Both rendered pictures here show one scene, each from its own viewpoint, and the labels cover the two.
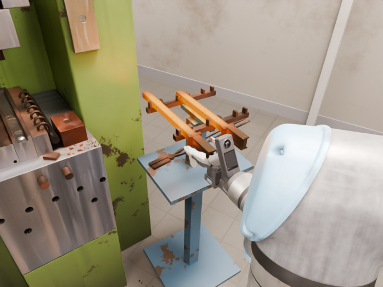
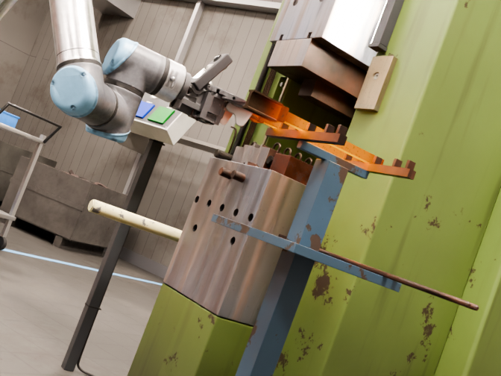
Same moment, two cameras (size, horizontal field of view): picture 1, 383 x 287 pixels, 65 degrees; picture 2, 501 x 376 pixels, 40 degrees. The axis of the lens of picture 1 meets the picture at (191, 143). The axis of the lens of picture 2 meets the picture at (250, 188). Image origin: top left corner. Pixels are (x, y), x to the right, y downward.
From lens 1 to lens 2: 208 cm
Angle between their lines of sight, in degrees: 96
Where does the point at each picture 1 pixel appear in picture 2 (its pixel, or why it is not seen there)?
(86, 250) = (189, 314)
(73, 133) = (279, 160)
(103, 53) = (378, 121)
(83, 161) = (255, 178)
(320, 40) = not seen: outside the picture
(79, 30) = (367, 86)
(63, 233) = (199, 260)
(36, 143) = (260, 154)
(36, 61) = not seen: hidden behind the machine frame
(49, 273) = (165, 306)
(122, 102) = (364, 192)
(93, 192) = not seen: hidden behind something
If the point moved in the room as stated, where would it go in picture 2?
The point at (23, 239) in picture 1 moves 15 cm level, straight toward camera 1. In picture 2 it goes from (188, 234) to (150, 221)
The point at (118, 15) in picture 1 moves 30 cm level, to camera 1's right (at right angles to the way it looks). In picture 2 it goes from (411, 81) to (433, 51)
